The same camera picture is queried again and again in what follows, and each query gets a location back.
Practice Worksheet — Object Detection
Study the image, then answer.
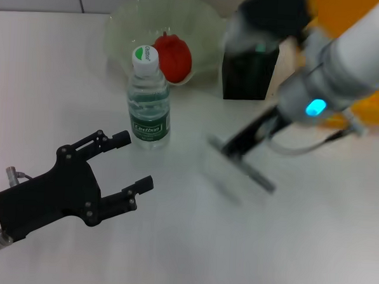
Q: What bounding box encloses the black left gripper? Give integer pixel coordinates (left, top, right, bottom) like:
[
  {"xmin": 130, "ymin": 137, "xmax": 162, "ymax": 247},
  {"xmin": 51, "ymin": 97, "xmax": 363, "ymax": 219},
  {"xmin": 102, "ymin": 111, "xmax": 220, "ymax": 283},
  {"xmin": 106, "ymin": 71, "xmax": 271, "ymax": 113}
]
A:
[{"xmin": 0, "ymin": 123, "xmax": 158, "ymax": 250}]

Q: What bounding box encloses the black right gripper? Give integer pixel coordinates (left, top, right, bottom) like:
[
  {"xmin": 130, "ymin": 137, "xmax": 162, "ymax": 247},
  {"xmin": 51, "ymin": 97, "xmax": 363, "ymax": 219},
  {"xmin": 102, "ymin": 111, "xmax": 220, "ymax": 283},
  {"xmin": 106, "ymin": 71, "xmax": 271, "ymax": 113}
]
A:
[{"xmin": 221, "ymin": 100, "xmax": 295, "ymax": 159}]

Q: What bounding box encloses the grey glitter pen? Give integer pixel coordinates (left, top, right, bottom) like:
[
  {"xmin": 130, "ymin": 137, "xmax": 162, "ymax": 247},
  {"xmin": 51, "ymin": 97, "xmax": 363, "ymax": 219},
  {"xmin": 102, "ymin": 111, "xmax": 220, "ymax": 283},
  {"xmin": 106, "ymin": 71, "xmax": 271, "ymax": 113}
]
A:
[{"xmin": 204, "ymin": 134, "xmax": 279, "ymax": 194}]

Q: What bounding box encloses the clear green-label water bottle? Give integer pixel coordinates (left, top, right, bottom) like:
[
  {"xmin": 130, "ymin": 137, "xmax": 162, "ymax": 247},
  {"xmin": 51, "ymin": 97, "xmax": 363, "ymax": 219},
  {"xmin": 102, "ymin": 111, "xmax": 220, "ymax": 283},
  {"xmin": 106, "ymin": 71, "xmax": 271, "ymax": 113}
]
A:
[{"xmin": 124, "ymin": 43, "xmax": 176, "ymax": 152}]

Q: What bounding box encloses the red-orange knobbly orange fruit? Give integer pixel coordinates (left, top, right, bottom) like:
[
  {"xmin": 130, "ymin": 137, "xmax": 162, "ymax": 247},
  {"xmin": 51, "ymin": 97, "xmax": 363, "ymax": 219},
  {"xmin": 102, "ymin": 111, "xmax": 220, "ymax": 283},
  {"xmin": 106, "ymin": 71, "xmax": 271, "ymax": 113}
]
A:
[{"xmin": 149, "ymin": 30, "xmax": 194, "ymax": 85}]

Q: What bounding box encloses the black mesh pen holder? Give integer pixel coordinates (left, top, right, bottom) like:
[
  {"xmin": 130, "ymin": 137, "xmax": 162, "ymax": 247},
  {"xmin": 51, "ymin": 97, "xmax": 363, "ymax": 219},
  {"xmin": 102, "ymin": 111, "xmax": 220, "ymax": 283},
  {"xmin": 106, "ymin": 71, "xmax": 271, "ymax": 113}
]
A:
[{"xmin": 220, "ymin": 38, "xmax": 281, "ymax": 104}]

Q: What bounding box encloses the pale green glass fruit plate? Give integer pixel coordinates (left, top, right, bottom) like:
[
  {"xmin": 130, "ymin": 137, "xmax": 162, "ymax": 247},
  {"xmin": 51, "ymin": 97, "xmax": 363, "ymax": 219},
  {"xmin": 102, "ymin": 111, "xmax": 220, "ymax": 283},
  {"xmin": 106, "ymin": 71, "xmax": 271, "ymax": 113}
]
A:
[{"xmin": 100, "ymin": 0, "xmax": 228, "ymax": 88}]

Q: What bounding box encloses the yellow plastic bin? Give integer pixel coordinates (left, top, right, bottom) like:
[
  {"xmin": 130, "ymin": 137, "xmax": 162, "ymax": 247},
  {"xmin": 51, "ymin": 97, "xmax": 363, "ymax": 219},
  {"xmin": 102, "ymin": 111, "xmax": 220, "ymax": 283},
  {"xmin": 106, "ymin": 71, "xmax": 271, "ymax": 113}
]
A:
[{"xmin": 299, "ymin": 0, "xmax": 379, "ymax": 131}]

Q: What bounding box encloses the left gripper cable with plug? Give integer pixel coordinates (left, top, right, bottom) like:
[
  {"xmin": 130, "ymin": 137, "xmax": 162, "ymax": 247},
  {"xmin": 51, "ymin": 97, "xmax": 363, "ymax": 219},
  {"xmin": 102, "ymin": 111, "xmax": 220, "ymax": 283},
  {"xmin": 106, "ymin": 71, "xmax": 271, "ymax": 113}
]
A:
[{"xmin": 4, "ymin": 166, "xmax": 36, "ymax": 186}]

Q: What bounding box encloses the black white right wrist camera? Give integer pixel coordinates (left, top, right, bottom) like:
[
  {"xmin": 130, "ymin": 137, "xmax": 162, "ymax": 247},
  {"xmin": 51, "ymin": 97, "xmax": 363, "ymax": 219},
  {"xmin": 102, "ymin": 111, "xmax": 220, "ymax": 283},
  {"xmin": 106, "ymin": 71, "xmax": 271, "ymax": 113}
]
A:
[{"xmin": 223, "ymin": 0, "xmax": 314, "ymax": 59}]

